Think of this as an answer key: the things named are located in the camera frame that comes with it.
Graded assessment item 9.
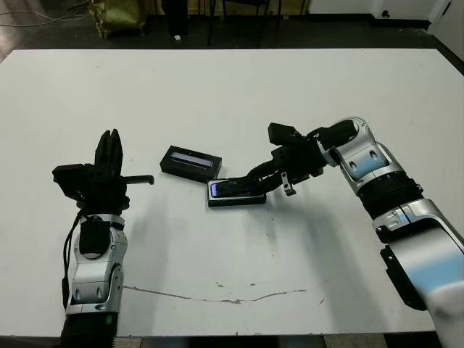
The black box with white insert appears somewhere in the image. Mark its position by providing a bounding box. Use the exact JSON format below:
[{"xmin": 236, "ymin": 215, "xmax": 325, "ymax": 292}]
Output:
[{"xmin": 207, "ymin": 176, "xmax": 268, "ymax": 209}]

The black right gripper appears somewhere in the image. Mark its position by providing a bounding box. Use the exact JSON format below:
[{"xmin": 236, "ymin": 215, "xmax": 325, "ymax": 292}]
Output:
[{"xmin": 247, "ymin": 136, "xmax": 326, "ymax": 196}]

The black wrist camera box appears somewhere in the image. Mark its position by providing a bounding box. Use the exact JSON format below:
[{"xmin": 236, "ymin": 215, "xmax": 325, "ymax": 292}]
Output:
[
  {"xmin": 51, "ymin": 165, "xmax": 87, "ymax": 199},
  {"xmin": 267, "ymin": 123, "xmax": 299, "ymax": 146}
]

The slim black camera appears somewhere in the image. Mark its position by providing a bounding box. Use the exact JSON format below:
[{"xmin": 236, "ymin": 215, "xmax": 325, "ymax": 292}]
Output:
[{"xmin": 210, "ymin": 177, "xmax": 262, "ymax": 199}]

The black box lid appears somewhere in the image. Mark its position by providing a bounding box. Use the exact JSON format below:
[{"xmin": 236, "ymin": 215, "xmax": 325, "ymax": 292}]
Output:
[{"xmin": 159, "ymin": 145, "xmax": 223, "ymax": 183}]

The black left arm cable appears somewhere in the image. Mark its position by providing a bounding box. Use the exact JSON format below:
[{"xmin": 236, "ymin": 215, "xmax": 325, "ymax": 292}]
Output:
[{"xmin": 61, "ymin": 212, "xmax": 83, "ymax": 310}]

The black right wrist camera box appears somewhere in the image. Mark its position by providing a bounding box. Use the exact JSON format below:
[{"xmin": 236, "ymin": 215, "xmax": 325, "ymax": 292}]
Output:
[{"xmin": 267, "ymin": 123, "xmax": 299, "ymax": 146}]

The olive gold bag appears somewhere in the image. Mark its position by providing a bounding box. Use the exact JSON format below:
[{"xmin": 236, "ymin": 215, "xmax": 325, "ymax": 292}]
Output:
[{"xmin": 88, "ymin": 0, "xmax": 147, "ymax": 40}]

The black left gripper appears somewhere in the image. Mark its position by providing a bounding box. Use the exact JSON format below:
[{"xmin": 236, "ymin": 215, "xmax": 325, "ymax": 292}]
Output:
[{"xmin": 75, "ymin": 128, "xmax": 154, "ymax": 215}]

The black chair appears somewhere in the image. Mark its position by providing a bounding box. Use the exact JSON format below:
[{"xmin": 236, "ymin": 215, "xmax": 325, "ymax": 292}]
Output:
[{"xmin": 207, "ymin": 0, "xmax": 280, "ymax": 49}]

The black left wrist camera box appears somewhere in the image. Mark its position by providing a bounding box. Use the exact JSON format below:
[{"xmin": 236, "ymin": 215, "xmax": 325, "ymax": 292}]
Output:
[{"xmin": 51, "ymin": 165, "xmax": 87, "ymax": 199}]

